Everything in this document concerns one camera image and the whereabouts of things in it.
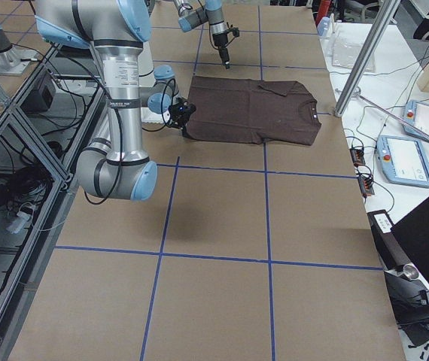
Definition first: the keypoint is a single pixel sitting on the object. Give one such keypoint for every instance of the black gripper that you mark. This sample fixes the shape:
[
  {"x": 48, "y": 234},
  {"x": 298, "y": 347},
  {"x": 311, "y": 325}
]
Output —
[
  {"x": 220, "y": 40},
  {"x": 187, "y": 121}
]

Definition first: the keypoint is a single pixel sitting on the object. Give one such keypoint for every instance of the dark brown t-shirt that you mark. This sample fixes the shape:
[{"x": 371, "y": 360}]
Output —
[{"x": 249, "y": 111}]

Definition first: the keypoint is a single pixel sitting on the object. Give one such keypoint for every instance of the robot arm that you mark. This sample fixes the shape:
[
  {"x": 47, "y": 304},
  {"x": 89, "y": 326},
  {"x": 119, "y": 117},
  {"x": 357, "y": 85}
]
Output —
[
  {"x": 115, "y": 164},
  {"x": 210, "y": 12}
]

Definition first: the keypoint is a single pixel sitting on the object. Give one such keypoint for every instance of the red cylinder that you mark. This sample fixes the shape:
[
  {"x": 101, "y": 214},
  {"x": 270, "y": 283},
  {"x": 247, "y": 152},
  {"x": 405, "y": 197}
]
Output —
[{"x": 323, "y": 9}]

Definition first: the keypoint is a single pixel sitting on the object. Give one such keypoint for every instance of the clear plastic bag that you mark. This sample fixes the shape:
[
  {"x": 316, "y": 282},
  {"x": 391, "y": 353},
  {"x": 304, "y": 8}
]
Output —
[{"x": 345, "y": 52}]

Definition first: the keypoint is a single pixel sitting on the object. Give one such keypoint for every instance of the reacher grabber tool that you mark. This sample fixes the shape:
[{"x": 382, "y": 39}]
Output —
[{"x": 357, "y": 95}]

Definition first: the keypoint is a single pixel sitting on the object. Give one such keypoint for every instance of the black electronics box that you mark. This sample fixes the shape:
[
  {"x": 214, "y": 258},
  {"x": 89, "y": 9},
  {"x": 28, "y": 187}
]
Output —
[{"x": 40, "y": 97}]

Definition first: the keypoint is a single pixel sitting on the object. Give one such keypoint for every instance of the orange terminal board far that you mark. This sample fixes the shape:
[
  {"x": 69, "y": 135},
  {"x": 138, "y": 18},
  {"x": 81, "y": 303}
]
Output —
[{"x": 357, "y": 156}]

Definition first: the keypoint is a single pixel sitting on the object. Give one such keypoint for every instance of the orange terminal board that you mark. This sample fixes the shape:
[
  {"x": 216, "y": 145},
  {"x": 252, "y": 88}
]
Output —
[
  {"x": 357, "y": 156},
  {"x": 365, "y": 182}
]

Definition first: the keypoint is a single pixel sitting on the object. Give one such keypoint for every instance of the orange terminal board near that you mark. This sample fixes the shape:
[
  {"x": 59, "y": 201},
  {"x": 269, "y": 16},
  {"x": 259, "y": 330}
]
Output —
[{"x": 365, "y": 182}]

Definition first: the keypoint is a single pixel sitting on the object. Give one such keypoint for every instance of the near teach pendant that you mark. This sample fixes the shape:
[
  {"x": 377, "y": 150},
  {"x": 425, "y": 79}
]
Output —
[{"x": 403, "y": 161}]

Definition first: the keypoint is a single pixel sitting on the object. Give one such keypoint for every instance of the teach pendant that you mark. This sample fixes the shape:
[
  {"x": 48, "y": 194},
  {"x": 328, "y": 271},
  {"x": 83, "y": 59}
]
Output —
[
  {"x": 416, "y": 114},
  {"x": 403, "y": 161}
]

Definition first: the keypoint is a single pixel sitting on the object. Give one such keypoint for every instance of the far teach pendant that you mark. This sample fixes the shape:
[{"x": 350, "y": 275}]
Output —
[{"x": 416, "y": 114}]

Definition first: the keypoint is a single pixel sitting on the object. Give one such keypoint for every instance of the black box with label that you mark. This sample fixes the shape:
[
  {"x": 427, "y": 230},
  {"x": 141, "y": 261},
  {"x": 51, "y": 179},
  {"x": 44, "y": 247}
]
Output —
[{"x": 386, "y": 244}]

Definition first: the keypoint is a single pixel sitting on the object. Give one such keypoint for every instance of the metal cup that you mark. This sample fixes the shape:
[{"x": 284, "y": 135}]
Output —
[{"x": 410, "y": 272}]

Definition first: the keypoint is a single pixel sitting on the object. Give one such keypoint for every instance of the aluminium frame post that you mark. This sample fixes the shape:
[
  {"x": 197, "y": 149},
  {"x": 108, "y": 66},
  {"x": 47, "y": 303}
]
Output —
[{"x": 377, "y": 30}]

